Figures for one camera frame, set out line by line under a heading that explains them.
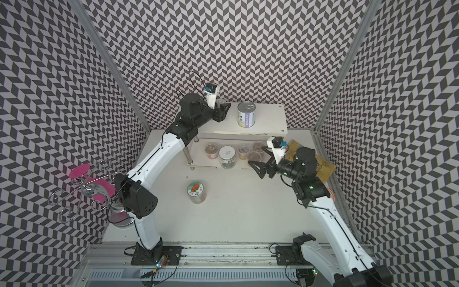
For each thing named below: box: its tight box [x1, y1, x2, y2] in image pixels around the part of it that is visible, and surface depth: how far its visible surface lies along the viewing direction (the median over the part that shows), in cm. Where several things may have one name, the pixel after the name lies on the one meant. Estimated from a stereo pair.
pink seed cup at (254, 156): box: [247, 151, 262, 163], surface depth 92 cm
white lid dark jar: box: [218, 145, 237, 170], surface depth 90 cm
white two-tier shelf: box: [188, 102, 288, 171], surface depth 77 cm
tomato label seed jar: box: [187, 181, 207, 205], surface depth 85 cm
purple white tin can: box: [237, 101, 257, 128], surface depth 71 cm
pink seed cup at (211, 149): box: [204, 142, 219, 160], surface depth 96 cm
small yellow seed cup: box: [237, 144, 250, 161], surface depth 96 cm
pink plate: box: [68, 163, 91, 179], surface depth 70 cm
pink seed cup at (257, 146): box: [252, 141, 265, 153], surface depth 98 cm
